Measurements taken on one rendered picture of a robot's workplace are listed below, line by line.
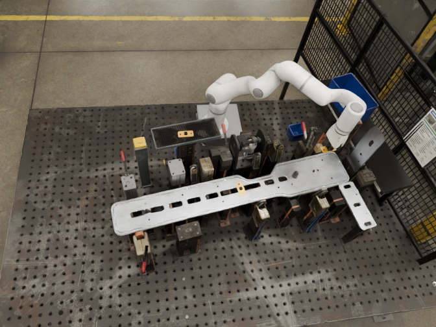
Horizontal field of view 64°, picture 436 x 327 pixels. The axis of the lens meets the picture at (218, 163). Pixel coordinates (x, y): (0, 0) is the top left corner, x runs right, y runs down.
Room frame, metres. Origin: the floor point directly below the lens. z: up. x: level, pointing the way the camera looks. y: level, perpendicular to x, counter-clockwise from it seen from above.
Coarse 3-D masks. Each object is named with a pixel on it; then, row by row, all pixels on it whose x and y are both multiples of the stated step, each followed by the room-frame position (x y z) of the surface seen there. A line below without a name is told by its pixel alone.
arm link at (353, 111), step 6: (354, 102) 1.18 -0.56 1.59; (348, 108) 1.14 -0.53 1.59; (354, 108) 1.14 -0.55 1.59; (360, 108) 1.15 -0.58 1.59; (342, 114) 1.15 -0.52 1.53; (348, 114) 1.12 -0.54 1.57; (354, 114) 1.11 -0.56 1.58; (360, 114) 1.12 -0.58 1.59; (342, 120) 1.13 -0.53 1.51; (348, 120) 1.11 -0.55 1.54; (354, 120) 1.11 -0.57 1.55; (342, 126) 1.12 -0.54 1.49; (348, 126) 1.11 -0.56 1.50; (354, 126) 1.12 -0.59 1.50
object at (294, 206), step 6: (288, 204) 0.93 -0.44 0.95; (294, 204) 0.92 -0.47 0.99; (288, 210) 0.90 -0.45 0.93; (294, 210) 0.88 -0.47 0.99; (282, 216) 0.92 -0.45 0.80; (288, 216) 0.88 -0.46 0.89; (294, 216) 0.89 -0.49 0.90; (276, 222) 0.92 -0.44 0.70; (282, 222) 0.89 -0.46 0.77; (288, 222) 0.90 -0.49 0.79; (282, 228) 0.88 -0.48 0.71; (288, 228) 0.89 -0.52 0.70
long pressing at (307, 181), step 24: (288, 168) 1.14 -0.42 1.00; (312, 168) 1.17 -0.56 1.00; (336, 168) 1.21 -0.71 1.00; (168, 192) 0.83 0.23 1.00; (192, 192) 0.86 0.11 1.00; (216, 192) 0.89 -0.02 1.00; (264, 192) 0.95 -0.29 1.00; (288, 192) 0.98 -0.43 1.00; (120, 216) 0.64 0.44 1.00; (144, 216) 0.67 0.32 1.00; (168, 216) 0.69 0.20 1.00; (192, 216) 0.72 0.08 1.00
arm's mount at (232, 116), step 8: (208, 104) 1.67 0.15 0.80; (232, 104) 1.72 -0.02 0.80; (200, 112) 1.59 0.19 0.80; (232, 112) 1.65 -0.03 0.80; (232, 120) 1.58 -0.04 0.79; (232, 128) 1.51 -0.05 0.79; (240, 128) 1.52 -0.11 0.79; (200, 144) 1.38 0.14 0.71; (208, 144) 1.39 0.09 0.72; (216, 144) 1.40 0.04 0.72; (224, 144) 1.42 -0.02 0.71
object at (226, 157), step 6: (222, 150) 1.12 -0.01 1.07; (228, 150) 1.13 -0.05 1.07; (222, 156) 1.08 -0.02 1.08; (228, 156) 1.09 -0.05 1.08; (222, 162) 1.05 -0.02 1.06; (228, 162) 1.07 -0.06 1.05; (222, 168) 1.05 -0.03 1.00; (228, 168) 1.07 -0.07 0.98; (216, 174) 1.09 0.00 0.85; (222, 174) 1.07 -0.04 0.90
